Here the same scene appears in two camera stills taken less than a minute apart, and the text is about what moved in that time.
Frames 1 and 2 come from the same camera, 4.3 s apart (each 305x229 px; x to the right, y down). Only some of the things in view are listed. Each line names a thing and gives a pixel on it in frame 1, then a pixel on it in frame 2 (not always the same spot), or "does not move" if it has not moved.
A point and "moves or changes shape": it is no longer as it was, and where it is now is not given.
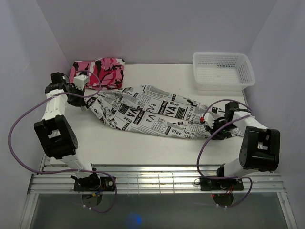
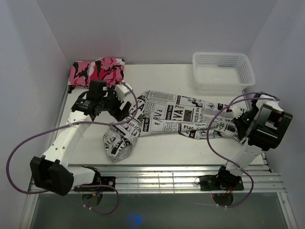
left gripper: [80, 102] to [119, 114]
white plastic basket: [222, 71] does not move
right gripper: [219, 136] to [241, 128]
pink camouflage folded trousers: [109, 70] does not move
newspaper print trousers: [145, 108] moves or changes shape
